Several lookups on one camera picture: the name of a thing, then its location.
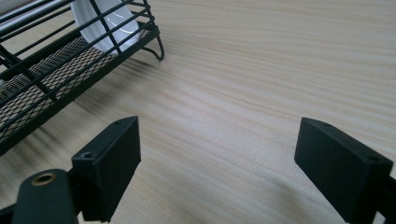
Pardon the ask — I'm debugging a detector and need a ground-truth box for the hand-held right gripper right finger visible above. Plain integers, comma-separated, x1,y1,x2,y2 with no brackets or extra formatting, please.
293,117,394,224

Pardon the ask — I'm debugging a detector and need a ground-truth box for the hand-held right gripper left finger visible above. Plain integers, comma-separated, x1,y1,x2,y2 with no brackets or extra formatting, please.
71,116,142,223

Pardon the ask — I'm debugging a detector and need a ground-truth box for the black wire dish rack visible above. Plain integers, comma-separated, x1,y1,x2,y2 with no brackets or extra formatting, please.
0,0,165,157

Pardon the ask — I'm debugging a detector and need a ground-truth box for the white plate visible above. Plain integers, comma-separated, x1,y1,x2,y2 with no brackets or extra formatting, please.
70,0,141,56

